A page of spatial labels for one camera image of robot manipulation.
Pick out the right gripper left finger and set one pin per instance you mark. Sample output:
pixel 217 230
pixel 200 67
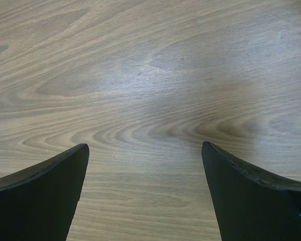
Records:
pixel 39 202

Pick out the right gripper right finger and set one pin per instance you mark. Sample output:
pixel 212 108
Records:
pixel 251 203

